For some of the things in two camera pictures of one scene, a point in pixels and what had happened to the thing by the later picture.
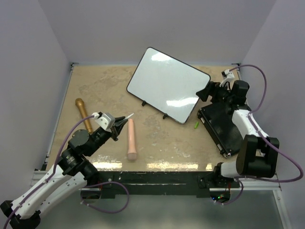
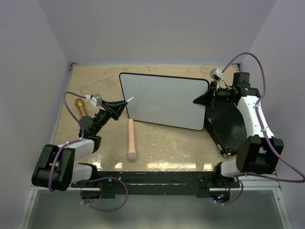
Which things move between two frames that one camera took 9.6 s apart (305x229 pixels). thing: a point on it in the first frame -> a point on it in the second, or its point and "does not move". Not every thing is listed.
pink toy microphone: [132, 154] does not move
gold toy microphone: [80, 102] does not move
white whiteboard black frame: [168, 84] -> [164, 100]
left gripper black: [118, 129] -> [117, 108]
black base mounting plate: [160, 184] does not move
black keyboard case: [217, 119] does not move
